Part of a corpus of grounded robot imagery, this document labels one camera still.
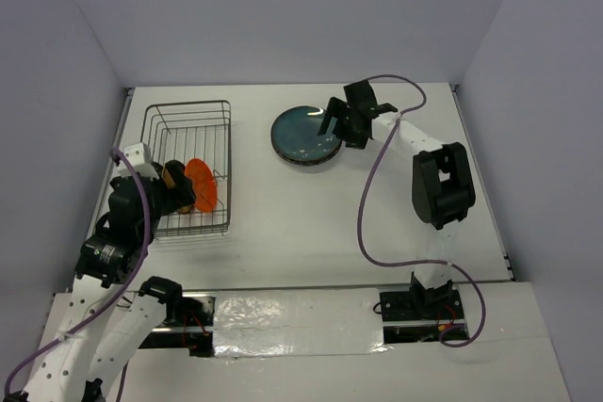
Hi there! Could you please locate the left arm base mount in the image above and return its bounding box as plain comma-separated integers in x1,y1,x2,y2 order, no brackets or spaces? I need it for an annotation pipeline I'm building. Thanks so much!
117,291,216,358

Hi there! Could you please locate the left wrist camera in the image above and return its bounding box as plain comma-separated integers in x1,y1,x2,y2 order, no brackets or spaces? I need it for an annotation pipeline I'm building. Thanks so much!
112,142,160,180

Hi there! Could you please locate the wire dish rack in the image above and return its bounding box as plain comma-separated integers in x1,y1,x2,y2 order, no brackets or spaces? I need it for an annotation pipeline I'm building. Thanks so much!
141,100,232,237

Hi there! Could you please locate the orange plastic plate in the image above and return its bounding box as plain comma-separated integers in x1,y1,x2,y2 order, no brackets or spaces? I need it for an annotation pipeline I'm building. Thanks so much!
185,158,218,213

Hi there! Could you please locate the amber brown small plate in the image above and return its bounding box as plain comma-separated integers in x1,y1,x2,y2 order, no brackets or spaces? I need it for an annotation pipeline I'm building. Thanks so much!
159,160,194,215

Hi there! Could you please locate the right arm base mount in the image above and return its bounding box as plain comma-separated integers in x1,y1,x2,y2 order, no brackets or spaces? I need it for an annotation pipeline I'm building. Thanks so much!
372,274,469,346

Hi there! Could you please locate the silver foil tape sheet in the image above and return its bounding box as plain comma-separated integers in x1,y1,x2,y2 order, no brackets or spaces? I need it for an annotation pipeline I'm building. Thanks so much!
213,288,387,358

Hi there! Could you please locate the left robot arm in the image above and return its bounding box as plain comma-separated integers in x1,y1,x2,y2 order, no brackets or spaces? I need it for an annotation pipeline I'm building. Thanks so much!
4,159,195,401

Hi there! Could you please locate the dark green plate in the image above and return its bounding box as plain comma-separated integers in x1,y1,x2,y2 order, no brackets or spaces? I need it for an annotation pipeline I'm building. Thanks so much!
270,105,342,158

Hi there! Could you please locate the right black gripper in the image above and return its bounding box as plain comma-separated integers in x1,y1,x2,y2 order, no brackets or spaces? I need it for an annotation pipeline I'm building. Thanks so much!
318,97,368,150

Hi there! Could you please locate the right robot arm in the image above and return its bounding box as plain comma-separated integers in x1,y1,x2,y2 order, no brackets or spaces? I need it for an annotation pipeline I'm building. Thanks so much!
318,74,476,318

